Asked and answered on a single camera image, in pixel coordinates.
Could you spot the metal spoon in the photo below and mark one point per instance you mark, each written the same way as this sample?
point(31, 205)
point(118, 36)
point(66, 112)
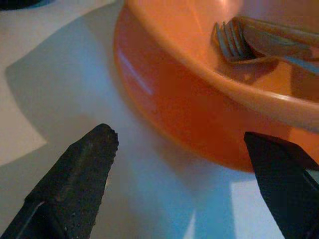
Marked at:
point(274, 37)

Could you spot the metal fork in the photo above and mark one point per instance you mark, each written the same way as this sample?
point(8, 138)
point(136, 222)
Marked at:
point(231, 44)

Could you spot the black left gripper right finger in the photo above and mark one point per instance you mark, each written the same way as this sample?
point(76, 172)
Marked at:
point(289, 189)

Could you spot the orange plastic bowl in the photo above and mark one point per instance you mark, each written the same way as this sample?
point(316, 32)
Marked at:
point(199, 112)

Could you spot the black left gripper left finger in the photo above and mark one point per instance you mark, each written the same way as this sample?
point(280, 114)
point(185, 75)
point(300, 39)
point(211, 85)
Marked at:
point(72, 189)

